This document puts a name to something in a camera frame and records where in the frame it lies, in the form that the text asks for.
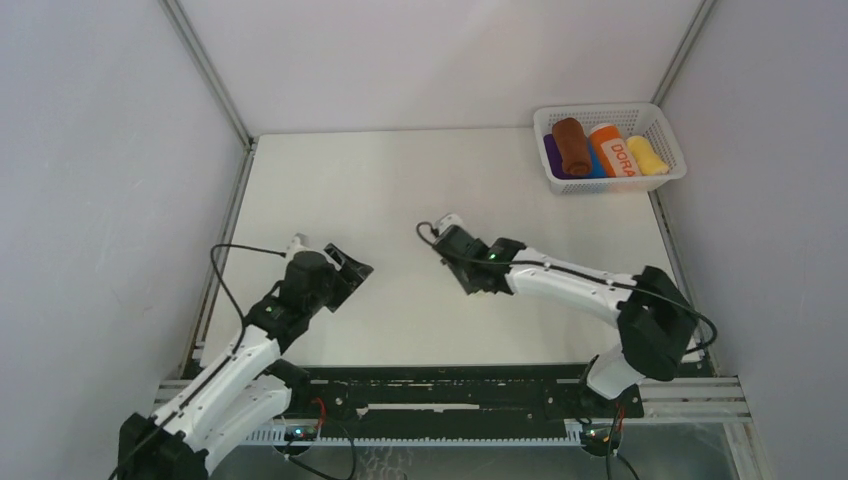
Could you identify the purple rolled towel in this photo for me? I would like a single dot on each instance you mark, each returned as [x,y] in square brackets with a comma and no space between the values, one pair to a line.
[555,159]

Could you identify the blue rolled towel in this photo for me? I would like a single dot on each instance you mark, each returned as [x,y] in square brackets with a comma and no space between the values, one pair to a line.
[597,169]

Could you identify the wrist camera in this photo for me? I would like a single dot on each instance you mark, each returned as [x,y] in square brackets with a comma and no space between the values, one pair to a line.
[298,243]
[446,222]

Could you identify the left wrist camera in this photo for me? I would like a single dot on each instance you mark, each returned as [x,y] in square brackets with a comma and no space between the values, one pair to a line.
[298,243]

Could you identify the white slotted cable duct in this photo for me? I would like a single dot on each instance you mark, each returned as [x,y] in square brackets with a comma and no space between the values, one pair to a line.
[565,434]

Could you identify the controller board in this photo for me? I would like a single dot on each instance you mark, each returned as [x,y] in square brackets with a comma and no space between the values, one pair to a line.
[600,435]
[300,434]

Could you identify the white plastic basket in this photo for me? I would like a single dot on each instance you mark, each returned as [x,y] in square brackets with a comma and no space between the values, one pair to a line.
[632,119]

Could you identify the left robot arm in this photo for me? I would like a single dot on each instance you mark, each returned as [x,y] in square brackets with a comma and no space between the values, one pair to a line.
[249,383]

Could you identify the left controller board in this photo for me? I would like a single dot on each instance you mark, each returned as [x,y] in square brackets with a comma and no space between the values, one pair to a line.
[300,434]

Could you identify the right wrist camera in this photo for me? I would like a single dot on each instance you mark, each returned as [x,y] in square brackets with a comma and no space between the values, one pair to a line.
[446,222]

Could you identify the orange rolled towel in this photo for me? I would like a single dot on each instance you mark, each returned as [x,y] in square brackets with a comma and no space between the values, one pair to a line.
[613,152]

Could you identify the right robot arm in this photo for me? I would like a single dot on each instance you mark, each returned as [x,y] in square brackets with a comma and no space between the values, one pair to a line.
[656,324]

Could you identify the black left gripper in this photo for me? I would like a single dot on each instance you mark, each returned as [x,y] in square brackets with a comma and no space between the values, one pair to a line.
[346,277]

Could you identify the yellow rolled towel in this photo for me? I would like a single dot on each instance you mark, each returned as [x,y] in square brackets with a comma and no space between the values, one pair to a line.
[647,160]

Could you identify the right controller board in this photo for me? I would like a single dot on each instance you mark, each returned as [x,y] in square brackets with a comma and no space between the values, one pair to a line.
[600,435]

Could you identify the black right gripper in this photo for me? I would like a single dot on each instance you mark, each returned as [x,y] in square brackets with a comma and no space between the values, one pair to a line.
[469,286]

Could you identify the brown towel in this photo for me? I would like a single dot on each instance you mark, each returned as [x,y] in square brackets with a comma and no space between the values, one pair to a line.
[572,145]

